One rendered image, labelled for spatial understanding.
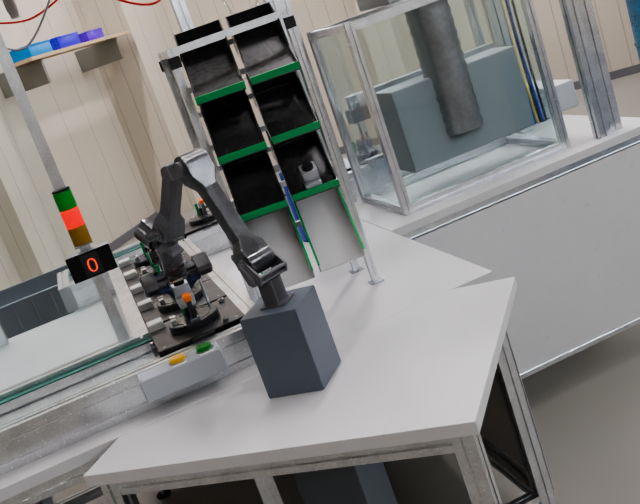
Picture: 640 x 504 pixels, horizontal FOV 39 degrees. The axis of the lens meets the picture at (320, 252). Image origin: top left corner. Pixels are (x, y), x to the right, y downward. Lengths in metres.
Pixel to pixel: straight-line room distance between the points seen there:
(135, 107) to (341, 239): 7.56
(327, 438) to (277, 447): 0.11
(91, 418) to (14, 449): 0.19
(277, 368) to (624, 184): 1.83
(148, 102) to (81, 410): 7.68
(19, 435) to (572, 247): 2.03
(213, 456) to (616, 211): 2.02
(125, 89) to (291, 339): 8.04
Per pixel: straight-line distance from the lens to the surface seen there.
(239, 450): 1.90
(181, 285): 2.39
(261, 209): 2.33
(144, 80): 9.76
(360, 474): 2.11
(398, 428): 1.75
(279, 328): 1.98
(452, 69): 3.20
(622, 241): 3.50
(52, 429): 2.29
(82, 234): 2.46
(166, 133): 9.78
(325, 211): 2.48
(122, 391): 2.28
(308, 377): 2.01
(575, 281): 3.42
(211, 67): 2.44
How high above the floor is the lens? 1.66
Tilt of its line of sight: 15 degrees down
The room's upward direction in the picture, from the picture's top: 19 degrees counter-clockwise
